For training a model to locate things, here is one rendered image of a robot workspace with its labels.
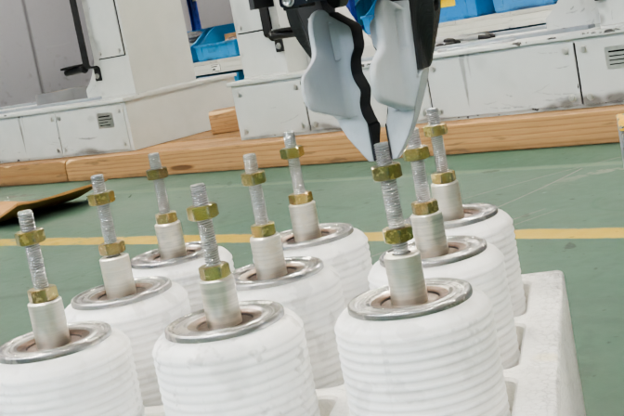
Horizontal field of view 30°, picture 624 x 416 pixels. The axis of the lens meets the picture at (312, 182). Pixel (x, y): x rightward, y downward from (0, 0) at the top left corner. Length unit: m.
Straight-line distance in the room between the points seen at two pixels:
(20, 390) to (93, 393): 0.04
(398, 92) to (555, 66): 2.32
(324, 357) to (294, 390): 0.11
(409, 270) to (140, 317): 0.23
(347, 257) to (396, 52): 0.29
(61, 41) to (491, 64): 5.69
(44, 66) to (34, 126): 3.87
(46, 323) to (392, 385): 0.23
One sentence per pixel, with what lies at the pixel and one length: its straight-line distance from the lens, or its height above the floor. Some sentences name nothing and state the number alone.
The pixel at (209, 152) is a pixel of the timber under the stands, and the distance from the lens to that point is 3.68.
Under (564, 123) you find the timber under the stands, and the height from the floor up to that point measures 0.06.
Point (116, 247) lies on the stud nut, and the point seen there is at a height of 0.29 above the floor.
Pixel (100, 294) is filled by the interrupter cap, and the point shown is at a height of 0.25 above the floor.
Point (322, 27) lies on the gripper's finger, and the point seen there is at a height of 0.42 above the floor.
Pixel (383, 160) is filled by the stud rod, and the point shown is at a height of 0.34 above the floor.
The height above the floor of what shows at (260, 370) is 0.23.
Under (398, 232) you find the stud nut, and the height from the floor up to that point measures 0.30.
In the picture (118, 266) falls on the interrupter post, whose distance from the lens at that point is 0.87.
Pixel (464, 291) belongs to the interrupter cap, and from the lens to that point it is 0.69.
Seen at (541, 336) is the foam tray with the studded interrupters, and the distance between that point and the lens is 0.84.
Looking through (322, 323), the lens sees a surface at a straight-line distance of 0.81.
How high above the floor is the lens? 0.43
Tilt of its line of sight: 8 degrees down
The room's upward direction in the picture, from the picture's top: 11 degrees counter-clockwise
